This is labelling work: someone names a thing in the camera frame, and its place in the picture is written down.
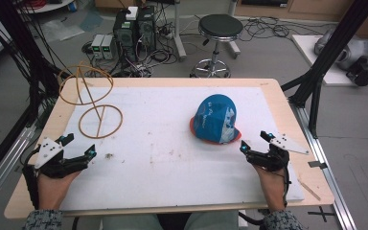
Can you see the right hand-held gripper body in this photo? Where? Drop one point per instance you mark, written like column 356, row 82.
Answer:
column 273, row 157

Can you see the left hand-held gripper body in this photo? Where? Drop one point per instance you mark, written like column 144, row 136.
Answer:
column 52, row 164

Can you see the blue hat with orange brim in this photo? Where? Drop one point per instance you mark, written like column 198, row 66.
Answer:
column 215, row 119

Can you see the person's left hand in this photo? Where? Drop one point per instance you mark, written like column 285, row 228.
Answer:
column 55, row 191

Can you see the person's right hand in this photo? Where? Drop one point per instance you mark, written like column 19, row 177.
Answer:
column 272, row 187

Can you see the black tape strip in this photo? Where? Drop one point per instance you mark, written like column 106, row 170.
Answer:
column 317, row 164

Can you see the thin wooden stick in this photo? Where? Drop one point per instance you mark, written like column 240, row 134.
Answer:
column 310, row 190

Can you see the light wooden table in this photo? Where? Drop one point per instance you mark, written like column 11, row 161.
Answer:
column 310, row 105

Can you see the black tape cross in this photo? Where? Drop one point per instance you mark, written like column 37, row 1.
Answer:
column 322, row 213

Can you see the person's left leg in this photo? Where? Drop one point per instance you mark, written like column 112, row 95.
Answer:
column 127, row 222

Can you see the person's leg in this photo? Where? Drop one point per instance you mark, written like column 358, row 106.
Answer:
column 127, row 222
column 214, row 221

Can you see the white table mat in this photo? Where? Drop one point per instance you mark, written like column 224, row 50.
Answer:
column 172, row 179

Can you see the person's right leg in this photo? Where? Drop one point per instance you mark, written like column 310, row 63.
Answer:
column 214, row 221

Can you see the white floor platform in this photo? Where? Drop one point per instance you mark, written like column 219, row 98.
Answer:
column 310, row 54

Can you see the grey power supply unit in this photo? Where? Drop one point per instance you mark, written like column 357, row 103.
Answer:
column 108, row 48
column 97, row 46

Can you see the clear plastic sheet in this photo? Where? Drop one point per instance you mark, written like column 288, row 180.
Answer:
column 62, row 30

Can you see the black round stool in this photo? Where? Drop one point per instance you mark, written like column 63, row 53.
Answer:
column 220, row 30

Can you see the black device on platform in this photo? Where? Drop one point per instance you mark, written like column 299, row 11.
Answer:
column 364, row 72

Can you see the black computer tower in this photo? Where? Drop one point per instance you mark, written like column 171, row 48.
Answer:
column 125, row 35
column 147, row 28

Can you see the grey robot housing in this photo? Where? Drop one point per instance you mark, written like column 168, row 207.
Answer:
column 353, row 49

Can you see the white table leg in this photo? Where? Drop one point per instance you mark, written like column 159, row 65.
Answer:
column 179, row 35

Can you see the white box on computer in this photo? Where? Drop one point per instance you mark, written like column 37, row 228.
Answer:
column 132, row 12

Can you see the aluminium rail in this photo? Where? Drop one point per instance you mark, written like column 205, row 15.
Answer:
column 6, row 159
column 327, row 179

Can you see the black metal frame strut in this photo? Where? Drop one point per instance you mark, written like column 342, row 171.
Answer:
column 329, row 52

